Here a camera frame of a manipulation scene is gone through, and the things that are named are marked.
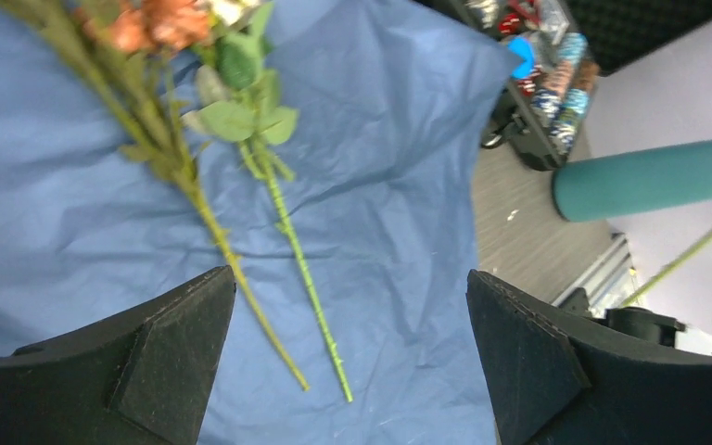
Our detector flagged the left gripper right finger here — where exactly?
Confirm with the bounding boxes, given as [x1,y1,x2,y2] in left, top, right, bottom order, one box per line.
[466,270,712,444]

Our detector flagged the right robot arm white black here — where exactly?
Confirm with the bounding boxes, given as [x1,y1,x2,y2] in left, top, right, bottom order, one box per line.
[553,286,712,357]

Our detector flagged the teal cylindrical vase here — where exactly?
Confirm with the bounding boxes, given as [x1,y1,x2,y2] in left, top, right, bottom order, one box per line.
[552,139,712,223]

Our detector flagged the blue round chip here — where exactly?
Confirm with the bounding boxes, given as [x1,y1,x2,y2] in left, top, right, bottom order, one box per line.
[506,35,536,80]

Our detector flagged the dark blue wrapping paper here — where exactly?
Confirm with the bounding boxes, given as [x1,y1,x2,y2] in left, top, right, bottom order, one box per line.
[0,1,514,444]

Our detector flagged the brown rose stem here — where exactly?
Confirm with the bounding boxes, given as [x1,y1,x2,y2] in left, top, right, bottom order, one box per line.
[0,0,310,390]

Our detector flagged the pink rose stem with bud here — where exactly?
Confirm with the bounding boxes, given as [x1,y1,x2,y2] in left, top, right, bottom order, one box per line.
[617,227,712,309]

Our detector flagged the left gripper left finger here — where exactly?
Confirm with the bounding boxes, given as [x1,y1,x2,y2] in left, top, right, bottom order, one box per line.
[0,266,236,444]

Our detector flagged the pale pink double rose stem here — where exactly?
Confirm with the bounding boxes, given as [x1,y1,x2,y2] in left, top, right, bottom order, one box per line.
[182,1,353,401]

